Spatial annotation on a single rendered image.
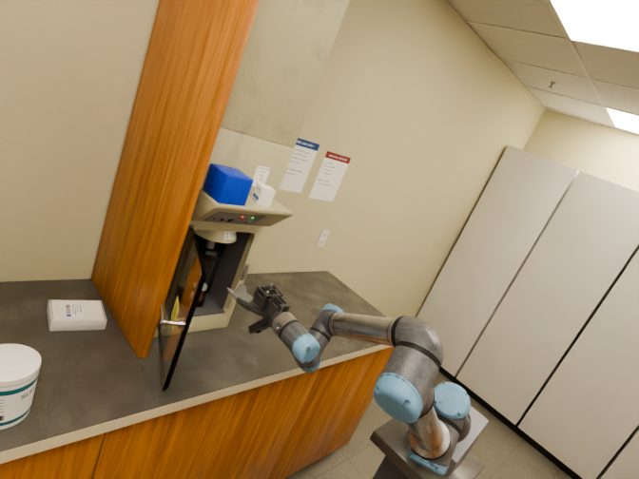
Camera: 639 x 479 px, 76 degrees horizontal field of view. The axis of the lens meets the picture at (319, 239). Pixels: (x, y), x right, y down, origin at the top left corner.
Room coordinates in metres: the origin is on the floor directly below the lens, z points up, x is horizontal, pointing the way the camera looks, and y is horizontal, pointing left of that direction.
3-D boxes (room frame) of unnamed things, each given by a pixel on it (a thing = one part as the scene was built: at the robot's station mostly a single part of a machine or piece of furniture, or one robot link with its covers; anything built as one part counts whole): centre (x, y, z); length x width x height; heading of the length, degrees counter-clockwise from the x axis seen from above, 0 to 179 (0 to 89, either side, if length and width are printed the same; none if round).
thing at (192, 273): (1.08, 0.31, 1.19); 0.30 x 0.01 x 0.40; 30
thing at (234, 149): (1.42, 0.41, 1.33); 0.32 x 0.25 x 0.77; 141
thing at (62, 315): (1.15, 0.65, 0.96); 0.16 x 0.12 x 0.04; 133
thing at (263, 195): (1.34, 0.23, 1.54); 0.05 x 0.05 x 0.06; 37
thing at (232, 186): (1.23, 0.33, 1.56); 0.10 x 0.10 x 0.09; 51
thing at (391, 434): (1.26, -0.66, 0.92); 0.32 x 0.32 x 0.04; 53
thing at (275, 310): (1.17, 0.06, 1.26); 0.12 x 0.08 x 0.09; 51
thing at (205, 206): (1.31, 0.26, 1.46); 0.32 x 0.11 x 0.10; 141
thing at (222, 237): (1.42, 0.37, 1.34); 0.18 x 0.18 x 0.05
